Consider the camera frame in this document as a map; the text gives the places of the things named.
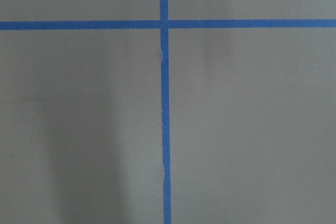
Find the brown paper table cover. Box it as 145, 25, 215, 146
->
1, 0, 335, 223

